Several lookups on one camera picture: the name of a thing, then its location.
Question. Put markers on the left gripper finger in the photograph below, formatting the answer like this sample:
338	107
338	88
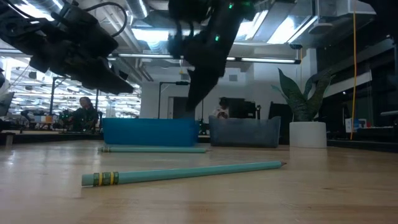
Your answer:
105	82
109	68

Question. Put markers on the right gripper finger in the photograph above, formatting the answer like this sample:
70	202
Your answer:
206	85
194	85

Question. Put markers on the teal pencil with green ferrule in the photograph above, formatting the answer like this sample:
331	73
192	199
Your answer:
186	172
155	149

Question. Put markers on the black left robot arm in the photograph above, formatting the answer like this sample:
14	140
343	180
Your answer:
18	31

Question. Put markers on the person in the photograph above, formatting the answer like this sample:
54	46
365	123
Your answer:
221	112
84	118

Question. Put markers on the black monitor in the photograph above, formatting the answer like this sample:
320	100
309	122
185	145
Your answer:
244	108

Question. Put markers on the long ceiling light bar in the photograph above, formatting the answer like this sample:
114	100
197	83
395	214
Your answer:
267	60

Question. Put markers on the grey plastic bin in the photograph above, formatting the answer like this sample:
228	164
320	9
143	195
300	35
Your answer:
245	132

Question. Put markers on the blue plastic bin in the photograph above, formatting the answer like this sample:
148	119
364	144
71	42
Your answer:
149	132

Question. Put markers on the black chair back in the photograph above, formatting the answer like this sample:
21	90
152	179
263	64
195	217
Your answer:
281	124

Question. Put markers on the green snake plant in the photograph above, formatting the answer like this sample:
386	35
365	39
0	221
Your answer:
298	102

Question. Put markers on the grey tilted screen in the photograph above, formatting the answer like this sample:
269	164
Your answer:
6	104

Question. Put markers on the white plant pot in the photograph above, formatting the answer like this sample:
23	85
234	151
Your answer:
308	135

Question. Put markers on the white ceiling unit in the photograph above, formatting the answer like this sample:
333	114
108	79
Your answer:
342	7

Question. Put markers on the white and blue box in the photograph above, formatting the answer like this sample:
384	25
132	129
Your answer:
349	126

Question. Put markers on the black station frame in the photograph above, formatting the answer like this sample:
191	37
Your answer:
174	83
52	99

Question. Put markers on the silver ceiling duct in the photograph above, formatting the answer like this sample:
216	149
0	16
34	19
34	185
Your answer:
138	7

